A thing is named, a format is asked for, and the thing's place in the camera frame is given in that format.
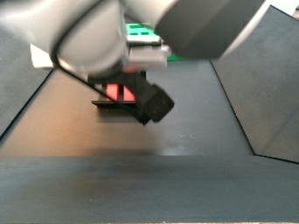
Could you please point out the black curved holder stand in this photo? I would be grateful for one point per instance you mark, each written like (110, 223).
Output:
(102, 102)

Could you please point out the red double-square block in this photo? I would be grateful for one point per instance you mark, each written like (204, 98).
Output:
(118, 92)

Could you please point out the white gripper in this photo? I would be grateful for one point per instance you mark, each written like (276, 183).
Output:
(146, 53)

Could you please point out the green shape-sorting board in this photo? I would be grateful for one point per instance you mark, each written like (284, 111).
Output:
(134, 29)

